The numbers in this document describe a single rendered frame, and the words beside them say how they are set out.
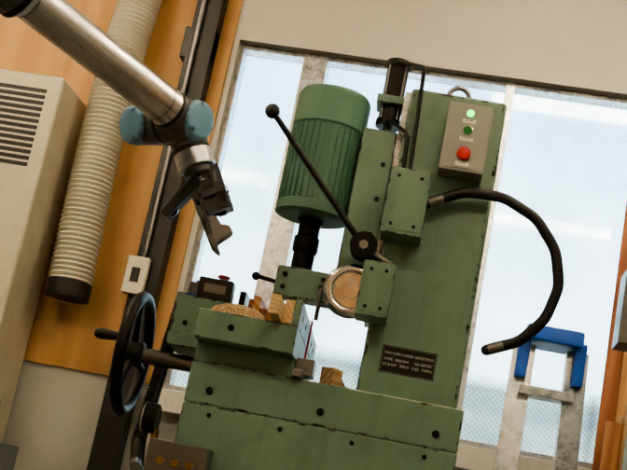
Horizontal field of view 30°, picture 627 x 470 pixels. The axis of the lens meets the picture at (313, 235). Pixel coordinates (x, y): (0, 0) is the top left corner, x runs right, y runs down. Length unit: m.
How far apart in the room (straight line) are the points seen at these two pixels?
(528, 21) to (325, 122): 1.72
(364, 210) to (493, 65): 1.66
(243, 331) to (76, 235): 1.69
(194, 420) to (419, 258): 0.61
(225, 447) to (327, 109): 0.82
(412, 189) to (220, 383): 0.59
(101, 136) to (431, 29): 1.24
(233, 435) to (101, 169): 1.82
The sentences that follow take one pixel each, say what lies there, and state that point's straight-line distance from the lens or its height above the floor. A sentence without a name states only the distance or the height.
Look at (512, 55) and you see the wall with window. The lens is 4.26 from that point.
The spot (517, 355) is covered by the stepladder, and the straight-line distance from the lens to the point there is 3.30.
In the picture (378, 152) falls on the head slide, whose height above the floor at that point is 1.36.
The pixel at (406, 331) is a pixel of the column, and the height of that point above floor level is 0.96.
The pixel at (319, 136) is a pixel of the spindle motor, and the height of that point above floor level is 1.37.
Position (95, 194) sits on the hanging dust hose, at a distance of 4.07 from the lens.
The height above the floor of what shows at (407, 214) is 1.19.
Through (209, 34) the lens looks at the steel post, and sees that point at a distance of 4.28.
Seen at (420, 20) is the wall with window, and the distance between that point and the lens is 4.31.
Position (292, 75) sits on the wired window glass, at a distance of 4.34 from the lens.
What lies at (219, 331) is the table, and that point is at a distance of 2.42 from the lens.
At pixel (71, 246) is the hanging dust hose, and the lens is 4.02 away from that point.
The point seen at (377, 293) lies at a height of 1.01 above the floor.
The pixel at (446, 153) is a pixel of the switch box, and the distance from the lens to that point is 2.61.
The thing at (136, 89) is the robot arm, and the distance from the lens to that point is 2.52.
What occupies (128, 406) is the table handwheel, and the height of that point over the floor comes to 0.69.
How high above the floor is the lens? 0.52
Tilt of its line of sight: 13 degrees up
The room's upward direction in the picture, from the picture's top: 11 degrees clockwise
